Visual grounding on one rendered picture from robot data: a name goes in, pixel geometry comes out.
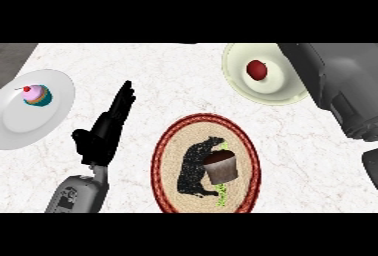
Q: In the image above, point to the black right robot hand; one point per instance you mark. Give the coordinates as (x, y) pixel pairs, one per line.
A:
(372, 166)

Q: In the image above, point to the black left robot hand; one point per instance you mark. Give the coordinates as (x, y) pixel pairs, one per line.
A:
(101, 140)

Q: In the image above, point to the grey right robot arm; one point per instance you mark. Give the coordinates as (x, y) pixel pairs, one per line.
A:
(344, 83)

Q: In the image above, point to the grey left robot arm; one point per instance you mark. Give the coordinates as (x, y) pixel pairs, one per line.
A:
(76, 196)

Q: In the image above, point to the oval woven placemat red rim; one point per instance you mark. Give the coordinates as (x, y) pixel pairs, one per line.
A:
(170, 156)

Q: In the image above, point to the cream bowl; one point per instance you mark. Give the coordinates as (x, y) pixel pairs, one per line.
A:
(237, 63)

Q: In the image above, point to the red tomato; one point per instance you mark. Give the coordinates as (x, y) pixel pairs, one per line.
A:
(256, 70)

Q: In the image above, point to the white plate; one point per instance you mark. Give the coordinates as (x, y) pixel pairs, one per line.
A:
(30, 123)

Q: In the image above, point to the pink frosted cupcake with cherry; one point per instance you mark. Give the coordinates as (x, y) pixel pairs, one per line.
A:
(36, 95)

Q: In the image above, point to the brown chocolate cupcake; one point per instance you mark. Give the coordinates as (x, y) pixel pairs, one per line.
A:
(220, 168)

